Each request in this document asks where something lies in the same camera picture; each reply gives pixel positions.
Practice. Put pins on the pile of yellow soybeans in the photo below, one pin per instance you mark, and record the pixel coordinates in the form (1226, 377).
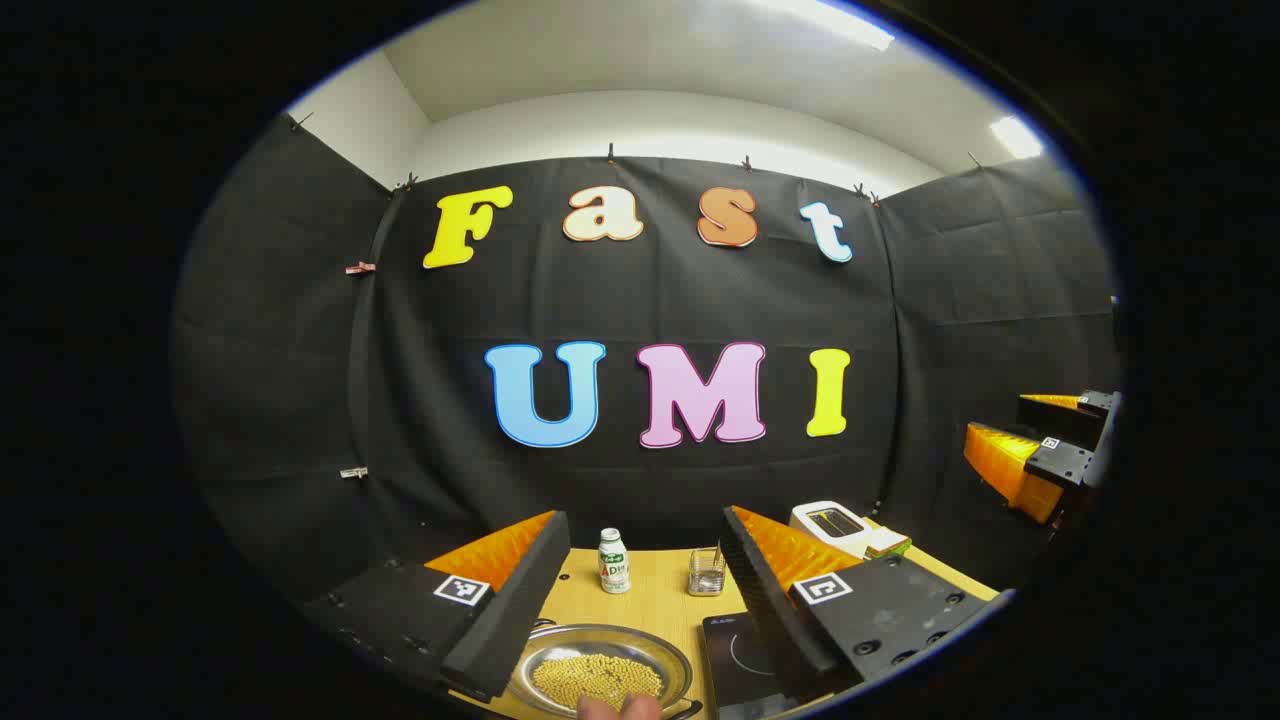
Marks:
(600, 678)

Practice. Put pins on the white drink bottle green label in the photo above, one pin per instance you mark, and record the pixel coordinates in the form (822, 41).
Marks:
(614, 565)

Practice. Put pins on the black induction cooktop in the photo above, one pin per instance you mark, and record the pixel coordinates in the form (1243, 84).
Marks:
(735, 660)

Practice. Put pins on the white toaster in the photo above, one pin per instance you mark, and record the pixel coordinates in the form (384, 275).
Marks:
(845, 545)

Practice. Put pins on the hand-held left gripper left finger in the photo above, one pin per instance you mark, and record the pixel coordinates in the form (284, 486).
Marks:
(510, 610)

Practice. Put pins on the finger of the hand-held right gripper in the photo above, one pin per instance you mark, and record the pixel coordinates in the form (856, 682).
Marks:
(1060, 420)
(1010, 470)

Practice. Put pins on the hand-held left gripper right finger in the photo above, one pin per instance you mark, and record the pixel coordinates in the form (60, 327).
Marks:
(765, 610)

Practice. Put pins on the sandwich with lettuce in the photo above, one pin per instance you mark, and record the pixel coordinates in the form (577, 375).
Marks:
(888, 543)

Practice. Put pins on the long ceiling light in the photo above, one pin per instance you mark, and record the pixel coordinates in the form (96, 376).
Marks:
(840, 22)

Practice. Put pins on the small ceiling light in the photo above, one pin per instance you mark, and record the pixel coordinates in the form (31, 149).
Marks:
(1015, 136)

